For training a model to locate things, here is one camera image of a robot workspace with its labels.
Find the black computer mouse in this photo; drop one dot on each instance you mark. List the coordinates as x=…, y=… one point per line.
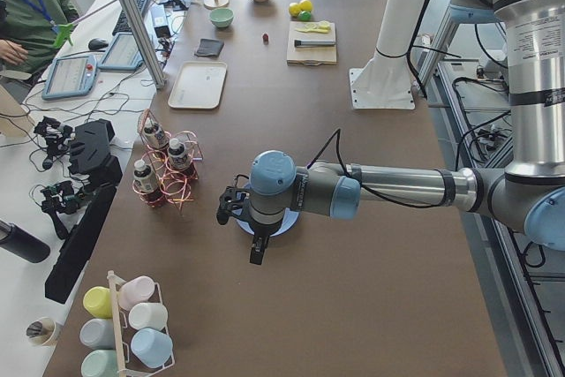
x=97, y=44

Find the wooden cutting board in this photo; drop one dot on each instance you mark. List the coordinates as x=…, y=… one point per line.
x=310, y=56

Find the steel muddler black tip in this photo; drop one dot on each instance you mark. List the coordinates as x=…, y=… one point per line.
x=312, y=43

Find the lemon slice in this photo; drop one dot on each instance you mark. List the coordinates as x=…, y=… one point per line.
x=324, y=24
x=311, y=26

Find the pink cup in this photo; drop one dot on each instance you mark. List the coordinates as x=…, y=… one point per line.
x=138, y=290

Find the black bottle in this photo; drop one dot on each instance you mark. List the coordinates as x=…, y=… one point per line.
x=19, y=242

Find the yellow lemon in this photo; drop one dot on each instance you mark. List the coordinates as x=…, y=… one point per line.
x=294, y=9
x=306, y=5

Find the green bowl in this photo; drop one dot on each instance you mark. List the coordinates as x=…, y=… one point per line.
x=221, y=17

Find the teach pendant tablet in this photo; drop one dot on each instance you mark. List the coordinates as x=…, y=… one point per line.
x=70, y=77
x=122, y=55

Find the copper wire bottle rack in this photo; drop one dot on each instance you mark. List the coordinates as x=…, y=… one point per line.
x=176, y=185

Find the blue round plate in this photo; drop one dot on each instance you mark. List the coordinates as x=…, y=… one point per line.
x=287, y=222

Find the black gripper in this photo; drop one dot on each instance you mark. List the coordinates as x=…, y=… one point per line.
x=261, y=232

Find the mint green cup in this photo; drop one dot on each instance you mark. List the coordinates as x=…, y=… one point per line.
x=100, y=363

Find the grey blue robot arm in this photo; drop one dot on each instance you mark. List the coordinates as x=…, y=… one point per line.
x=527, y=195

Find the light blue cup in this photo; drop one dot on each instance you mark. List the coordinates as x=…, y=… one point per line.
x=153, y=348

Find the cream rabbit tray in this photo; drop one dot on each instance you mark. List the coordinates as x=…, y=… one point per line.
x=198, y=85

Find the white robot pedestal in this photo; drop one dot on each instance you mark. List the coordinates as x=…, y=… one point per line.
x=385, y=81

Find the paper cup with items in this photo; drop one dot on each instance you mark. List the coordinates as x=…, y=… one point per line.
x=43, y=332

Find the dark grey folded cloth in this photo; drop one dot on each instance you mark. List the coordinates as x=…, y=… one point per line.
x=209, y=48

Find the grey cup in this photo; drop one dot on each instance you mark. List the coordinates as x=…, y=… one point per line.
x=98, y=334

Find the dark tea bottle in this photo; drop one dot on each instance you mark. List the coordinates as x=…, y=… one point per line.
x=155, y=136
x=177, y=154
x=147, y=184

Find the yellow cup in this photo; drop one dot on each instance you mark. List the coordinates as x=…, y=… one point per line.
x=97, y=302

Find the white cup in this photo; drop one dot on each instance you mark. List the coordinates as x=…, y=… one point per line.
x=148, y=315

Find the green lime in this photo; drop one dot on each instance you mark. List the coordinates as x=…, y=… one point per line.
x=304, y=16

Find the yellow plastic knife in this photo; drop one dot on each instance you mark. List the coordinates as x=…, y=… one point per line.
x=316, y=30

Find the white wire cup rack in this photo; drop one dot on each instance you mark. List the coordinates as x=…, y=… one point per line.
x=127, y=363

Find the aluminium frame post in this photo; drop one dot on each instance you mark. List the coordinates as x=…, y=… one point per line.
x=143, y=41

